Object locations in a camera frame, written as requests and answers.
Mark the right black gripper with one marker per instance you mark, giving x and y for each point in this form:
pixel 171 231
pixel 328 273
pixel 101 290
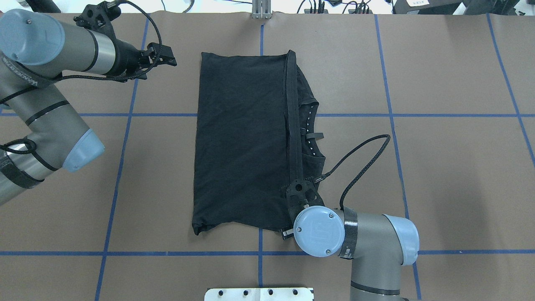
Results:
pixel 286 233

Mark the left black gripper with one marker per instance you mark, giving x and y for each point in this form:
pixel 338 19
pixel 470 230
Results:
pixel 125 58

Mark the black graphic t-shirt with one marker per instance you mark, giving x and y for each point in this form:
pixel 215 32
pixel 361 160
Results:
pixel 255 138

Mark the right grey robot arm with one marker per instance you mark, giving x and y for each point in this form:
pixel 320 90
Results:
pixel 378 246

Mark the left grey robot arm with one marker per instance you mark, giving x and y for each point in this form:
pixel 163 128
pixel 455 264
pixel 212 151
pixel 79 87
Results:
pixel 37 52

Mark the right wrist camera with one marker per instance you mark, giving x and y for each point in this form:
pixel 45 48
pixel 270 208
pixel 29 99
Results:
pixel 304 189

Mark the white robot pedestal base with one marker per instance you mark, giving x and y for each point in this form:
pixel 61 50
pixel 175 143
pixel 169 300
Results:
pixel 260 294

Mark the aluminium frame post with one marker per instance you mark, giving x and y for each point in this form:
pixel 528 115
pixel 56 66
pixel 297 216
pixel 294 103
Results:
pixel 262 9

